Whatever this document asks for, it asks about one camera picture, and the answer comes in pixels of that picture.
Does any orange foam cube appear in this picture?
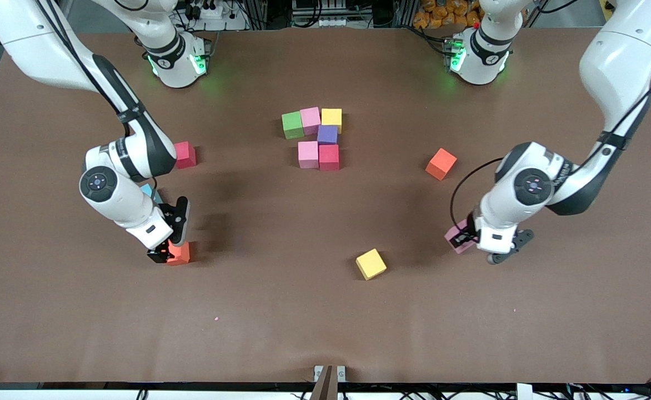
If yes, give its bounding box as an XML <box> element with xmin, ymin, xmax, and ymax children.
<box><xmin>166</xmin><ymin>240</ymin><xmax>191</xmax><ymax>266</ymax></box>
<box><xmin>425</xmin><ymin>147</ymin><xmax>458</xmax><ymax>181</ymax></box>

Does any pink foam cube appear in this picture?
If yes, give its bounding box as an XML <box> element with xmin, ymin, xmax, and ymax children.
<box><xmin>298</xmin><ymin>141</ymin><xmax>319</xmax><ymax>169</ymax></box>
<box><xmin>300</xmin><ymin>107</ymin><xmax>322</xmax><ymax>136</ymax></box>
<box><xmin>445</xmin><ymin>219</ymin><xmax>477</xmax><ymax>254</ymax></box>

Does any green foam cube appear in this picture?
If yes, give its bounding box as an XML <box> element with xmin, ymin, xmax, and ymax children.
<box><xmin>282</xmin><ymin>112</ymin><xmax>305</xmax><ymax>140</ymax></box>

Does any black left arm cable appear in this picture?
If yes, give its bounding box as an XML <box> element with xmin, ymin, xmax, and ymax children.
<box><xmin>450</xmin><ymin>33</ymin><xmax>651</xmax><ymax>234</ymax></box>

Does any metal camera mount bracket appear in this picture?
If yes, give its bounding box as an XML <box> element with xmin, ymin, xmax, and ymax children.
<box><xmin>310</xmin><ymin>365</ymin><xmax>347</xmax><ymax>400</ymax></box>

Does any red foam cube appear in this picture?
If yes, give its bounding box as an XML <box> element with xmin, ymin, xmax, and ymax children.
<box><xmin>319</xmin><ymin>144</ymin><xmax>340</xmax><ymax>172</ymax></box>
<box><xmin>174</xmin><ymin>141</ymin><xmax>197</xmax><ymax>169</ymax></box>

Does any white electronics box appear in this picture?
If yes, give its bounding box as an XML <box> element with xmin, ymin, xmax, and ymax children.
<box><xmin>291</xmin><ymin>0</ymin><xmax>359</xmax><ymax>28</ymax></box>

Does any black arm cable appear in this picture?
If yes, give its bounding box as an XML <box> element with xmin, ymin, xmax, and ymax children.
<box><xmin>34</xmin><ymin>0</ymin><xmax>159</xmax><ymax>195</ymax></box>
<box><xmin>450</xmin><ymin>33</ymin><xmax>651</xmax><ymax>234</ymax></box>

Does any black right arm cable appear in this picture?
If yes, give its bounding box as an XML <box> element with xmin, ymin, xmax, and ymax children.
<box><xmin>34</xmin><ymin>0</ymin><xmax>159</xmax><ymax>195</ymax></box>

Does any bag of oranges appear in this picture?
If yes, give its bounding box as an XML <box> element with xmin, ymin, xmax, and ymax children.
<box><xmin>413</xmin><ymin>0</ymin><xmax>484</xmax><ymax>29</ymax></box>

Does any yellow foam cube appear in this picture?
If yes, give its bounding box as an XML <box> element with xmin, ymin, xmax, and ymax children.
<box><xmin>355</xmin><ymin>248</ymin><xmax>388</xmax><ymax>281</ymax></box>
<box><xmin>321</xmin><ymin>108</ymin><xmax>343</xmax><ymax>134</ymax></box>

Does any white power strip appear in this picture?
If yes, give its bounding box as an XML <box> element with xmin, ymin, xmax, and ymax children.
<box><xmin>184</xmin><ymin>0</ymin><xmax>248</xmax><ymax>31</ymax></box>

